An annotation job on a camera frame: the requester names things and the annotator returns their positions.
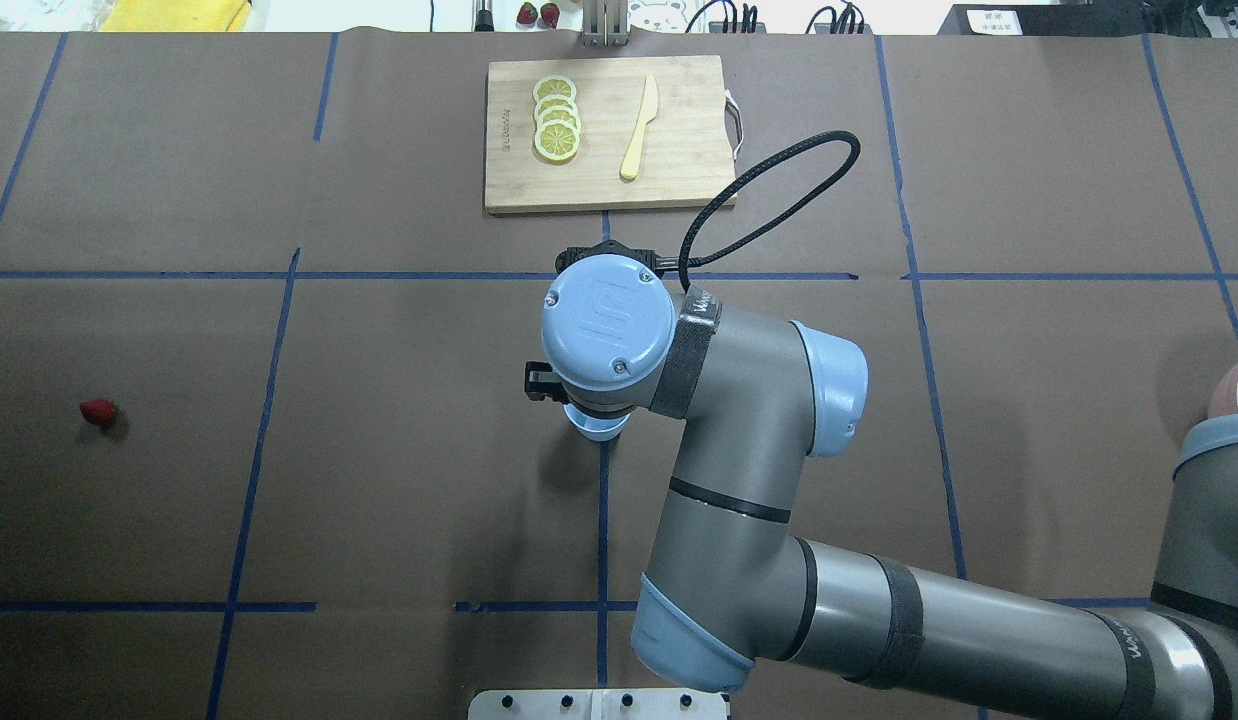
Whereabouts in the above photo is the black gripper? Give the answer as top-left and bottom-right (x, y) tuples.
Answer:
(522, 361), (569, 405)

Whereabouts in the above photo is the red strawberry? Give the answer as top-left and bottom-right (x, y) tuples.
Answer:
(78, 398), (120, 431)

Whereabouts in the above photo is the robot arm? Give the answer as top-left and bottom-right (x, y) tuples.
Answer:
(526, 247), (1238, 719)

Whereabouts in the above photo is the light blue cup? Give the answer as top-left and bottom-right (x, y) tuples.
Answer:
(565, 405), (629, 443)

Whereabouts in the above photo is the lemon slice bottom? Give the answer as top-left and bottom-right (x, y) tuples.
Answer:
(534, 122), (582, 165)

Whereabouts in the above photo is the lemon slice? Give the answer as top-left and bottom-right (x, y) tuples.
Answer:
(536, 105), (582, 134)
(532, 75), (578, 104)
(534, 122), (582, 165)
(535, 94), (581, 124)

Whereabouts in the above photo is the bamboo cutting board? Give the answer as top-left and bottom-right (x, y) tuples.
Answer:
(485, 54), (735, 214)

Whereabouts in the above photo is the lemon slice top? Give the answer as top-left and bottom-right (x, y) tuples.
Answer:
(532, 75), (578, 104)

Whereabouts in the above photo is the yellow plastic knife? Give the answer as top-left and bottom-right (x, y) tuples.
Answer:
(619, 74), (660, 182)

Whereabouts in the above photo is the spare strawberry on desk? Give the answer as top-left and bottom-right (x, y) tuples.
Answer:
(515, 1), (540, 28)
(539, 2), (561, 28)

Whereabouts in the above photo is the yellow cloth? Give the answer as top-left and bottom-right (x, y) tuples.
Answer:
(102, 1), (253, 33)

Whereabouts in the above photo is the black camera cable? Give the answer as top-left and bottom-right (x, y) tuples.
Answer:
(678, 130), (862, 293)

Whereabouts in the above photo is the white camera mast base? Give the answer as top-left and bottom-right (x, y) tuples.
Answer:
(467, 688), (733, 719)

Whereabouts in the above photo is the aluminium frame post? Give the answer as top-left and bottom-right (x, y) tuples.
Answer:
(581, 0), (631, 47)

